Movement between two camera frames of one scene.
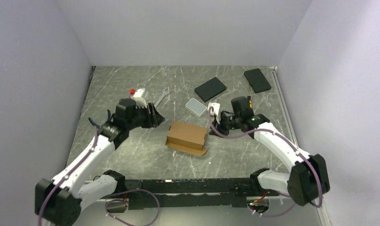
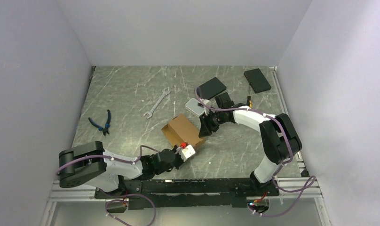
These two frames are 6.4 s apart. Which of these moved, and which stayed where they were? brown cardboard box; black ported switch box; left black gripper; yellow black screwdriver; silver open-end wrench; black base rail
Moved: left black gripper; brown cardboard box
Stayed: black ported switch box; black base rail; yellow black screwdriver; silver open-end wrench
